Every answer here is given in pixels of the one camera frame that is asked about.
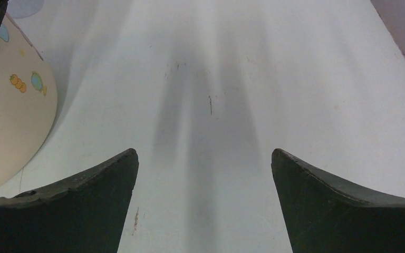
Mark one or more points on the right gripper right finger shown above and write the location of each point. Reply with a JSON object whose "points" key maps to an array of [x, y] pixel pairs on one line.
{"points": [[326, 213]]}

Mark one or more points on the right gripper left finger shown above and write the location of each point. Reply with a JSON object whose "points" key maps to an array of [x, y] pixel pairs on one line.
{"points": [[85, 212]]}

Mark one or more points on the beige plastic trash bin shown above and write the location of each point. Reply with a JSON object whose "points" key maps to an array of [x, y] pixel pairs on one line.
{"points": [[28, 99]]}

